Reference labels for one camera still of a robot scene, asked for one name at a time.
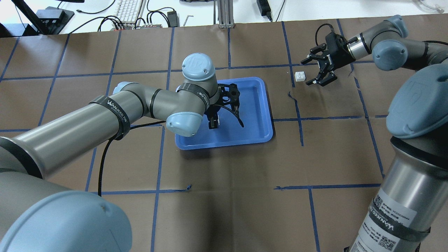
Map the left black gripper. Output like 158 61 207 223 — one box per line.
209 83 244 130

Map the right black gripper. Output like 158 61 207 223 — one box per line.
301 32 355 87

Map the white block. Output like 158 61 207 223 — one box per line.
294 71 307 82

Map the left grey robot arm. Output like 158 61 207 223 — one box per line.
1 53 244 252

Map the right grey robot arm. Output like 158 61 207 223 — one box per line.
301 15 448 252

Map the blue plastic tray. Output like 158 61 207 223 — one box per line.
175 77 273 150

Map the black power brick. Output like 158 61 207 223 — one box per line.
256 0 272 19

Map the black power adapter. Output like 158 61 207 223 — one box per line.
167 10 179 27

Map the brown paper table mat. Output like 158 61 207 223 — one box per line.
0 16 413 252

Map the white keyboard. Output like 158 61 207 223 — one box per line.
114 0 147 25

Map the aluminium frame post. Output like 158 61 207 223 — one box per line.
214 0 235 29

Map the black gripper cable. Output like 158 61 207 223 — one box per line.
97 120 167 197

